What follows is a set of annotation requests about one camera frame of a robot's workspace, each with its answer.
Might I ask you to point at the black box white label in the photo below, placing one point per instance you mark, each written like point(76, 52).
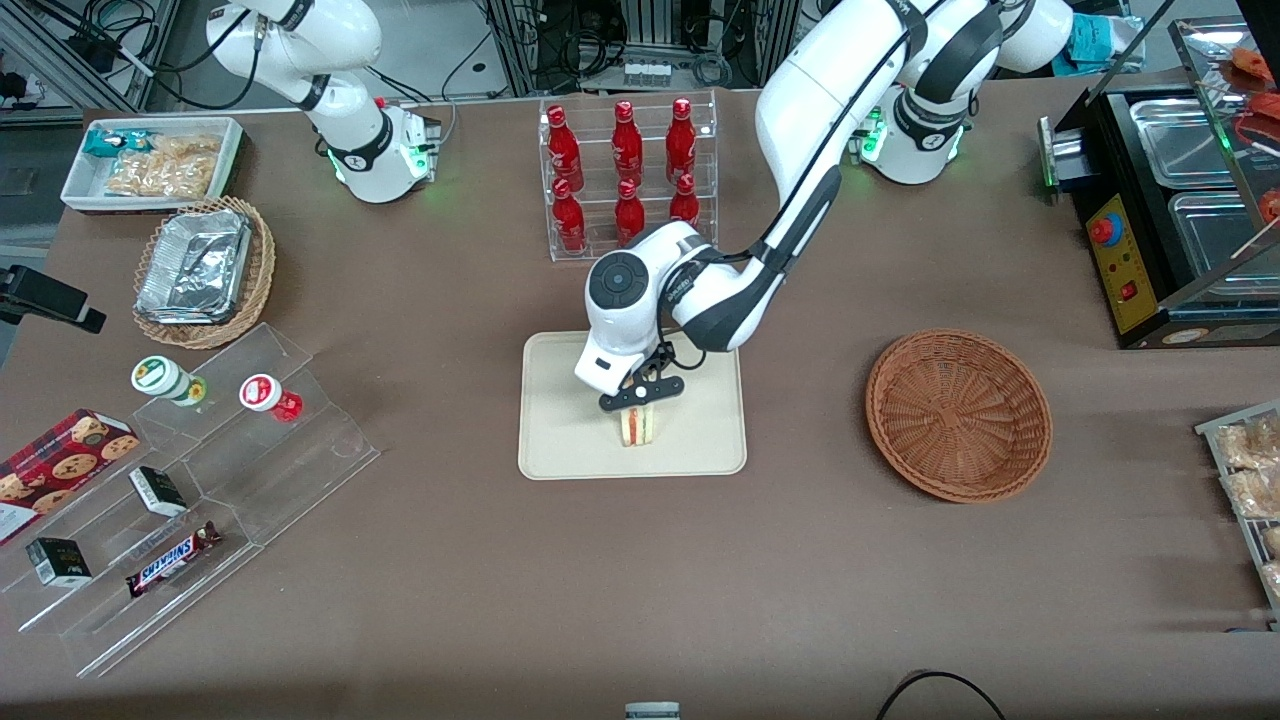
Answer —
point(158, 492)

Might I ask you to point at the steel warmer pan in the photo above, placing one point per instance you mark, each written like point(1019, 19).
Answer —
point(1215, 235)
point(1180, 140)

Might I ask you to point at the clear bag of biscuits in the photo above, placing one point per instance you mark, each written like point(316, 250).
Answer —
point(190, 146)
point(160, 178)

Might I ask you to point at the wrapped pastry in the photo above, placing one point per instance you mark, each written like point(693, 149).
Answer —
point(1272, 542)
point(1273, 578)
point(1260, 493)
point(1255, 445)

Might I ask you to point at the green sunflower lid jar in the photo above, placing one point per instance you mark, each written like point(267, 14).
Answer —
point(155, 375)

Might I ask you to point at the white rectangular snack bin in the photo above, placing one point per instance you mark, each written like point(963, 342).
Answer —
point(88, 188)

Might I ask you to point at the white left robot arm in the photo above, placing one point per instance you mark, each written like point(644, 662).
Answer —
point(800, 100)

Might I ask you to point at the clear acrylic bottle rack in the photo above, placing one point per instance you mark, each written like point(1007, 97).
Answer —
point(655, 250)

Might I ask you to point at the red food piece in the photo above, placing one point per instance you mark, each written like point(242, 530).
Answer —
point(1262, 112)

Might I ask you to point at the empty brown wicker basket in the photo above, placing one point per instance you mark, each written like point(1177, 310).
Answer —
point(960, 415)

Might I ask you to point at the teal snack packet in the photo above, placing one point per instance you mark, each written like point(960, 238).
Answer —
point(105, 142)

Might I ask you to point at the aluminium foil tray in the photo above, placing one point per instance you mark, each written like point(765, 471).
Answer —
point(150, 314)
point(195, 265)

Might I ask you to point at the Snickers chocolate bar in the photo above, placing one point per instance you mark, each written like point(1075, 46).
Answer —
point(170, 560)

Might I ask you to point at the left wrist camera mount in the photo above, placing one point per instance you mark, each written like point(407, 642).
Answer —
point(655, 362)

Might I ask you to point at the teal cloth packet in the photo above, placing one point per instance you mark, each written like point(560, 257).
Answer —
point(1100, 40)

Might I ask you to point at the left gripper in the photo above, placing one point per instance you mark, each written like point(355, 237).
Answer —
point(657, 359)

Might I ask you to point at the black box gold print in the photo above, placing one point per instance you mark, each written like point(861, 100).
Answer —
point(60, 563)

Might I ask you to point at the black clamp mount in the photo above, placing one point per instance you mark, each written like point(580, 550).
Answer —
point(40, 290)

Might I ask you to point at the clear acrylic stepped stand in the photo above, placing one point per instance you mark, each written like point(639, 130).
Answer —
point(300, 470)

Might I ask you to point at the white power strip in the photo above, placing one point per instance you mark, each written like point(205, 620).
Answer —
point(647, 72)

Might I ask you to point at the metal equipment rack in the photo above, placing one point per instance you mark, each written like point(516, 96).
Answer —
point(520, 40)

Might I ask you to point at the triangle sandwich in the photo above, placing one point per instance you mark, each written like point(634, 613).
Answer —
point(638, 428)

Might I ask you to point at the glass warmer guard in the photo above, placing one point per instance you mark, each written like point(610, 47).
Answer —
point(1215, 60)

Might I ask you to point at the red tartan cookie box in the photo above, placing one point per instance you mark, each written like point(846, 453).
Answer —
point(60, 465)

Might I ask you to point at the black food warmer appliance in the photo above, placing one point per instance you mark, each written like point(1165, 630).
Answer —
point(1140, 275)

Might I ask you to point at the beige plastic tray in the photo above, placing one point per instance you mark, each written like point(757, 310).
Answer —
point(560, 440)

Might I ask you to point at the red drink bottle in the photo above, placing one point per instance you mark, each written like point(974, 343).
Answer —
point(629, 215)
point(568, 218)
point(681, 135)
point(685, 205)
point(563, 145)
point(627, 140)

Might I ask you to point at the red lid small jar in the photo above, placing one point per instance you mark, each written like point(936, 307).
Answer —
point(260, 392)

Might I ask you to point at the aluminium frame rail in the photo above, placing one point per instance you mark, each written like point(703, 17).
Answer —
point(60, 50)

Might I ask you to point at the white pastry tray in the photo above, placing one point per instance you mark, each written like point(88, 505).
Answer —
point(1232, 505)

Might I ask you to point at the red emergency knob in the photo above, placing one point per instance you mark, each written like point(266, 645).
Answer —
point(1105, 231)

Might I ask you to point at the orange fried food piece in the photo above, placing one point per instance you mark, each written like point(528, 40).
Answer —
point(1252, 63)

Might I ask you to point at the grey device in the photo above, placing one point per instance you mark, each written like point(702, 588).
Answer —
point(652, 712)

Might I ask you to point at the wicker basket holding foil trays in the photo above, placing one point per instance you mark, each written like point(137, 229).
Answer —
point(200, 337)

